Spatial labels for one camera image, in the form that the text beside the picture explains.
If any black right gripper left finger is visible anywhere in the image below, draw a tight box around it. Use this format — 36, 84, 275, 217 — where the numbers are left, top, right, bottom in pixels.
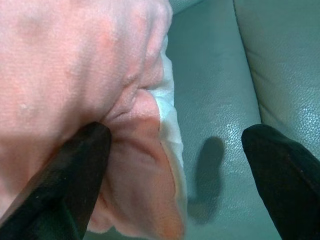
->
0, 121, 113, 240

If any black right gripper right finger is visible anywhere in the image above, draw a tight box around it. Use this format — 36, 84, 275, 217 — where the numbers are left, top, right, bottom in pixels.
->
241, 124, 320, 240

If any pink plush pillow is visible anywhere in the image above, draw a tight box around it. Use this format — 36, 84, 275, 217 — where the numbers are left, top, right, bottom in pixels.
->
0, 0, 189, 240

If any green leather sofa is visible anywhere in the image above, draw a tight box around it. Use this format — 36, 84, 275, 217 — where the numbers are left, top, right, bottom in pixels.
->
84, 0, 320, 240

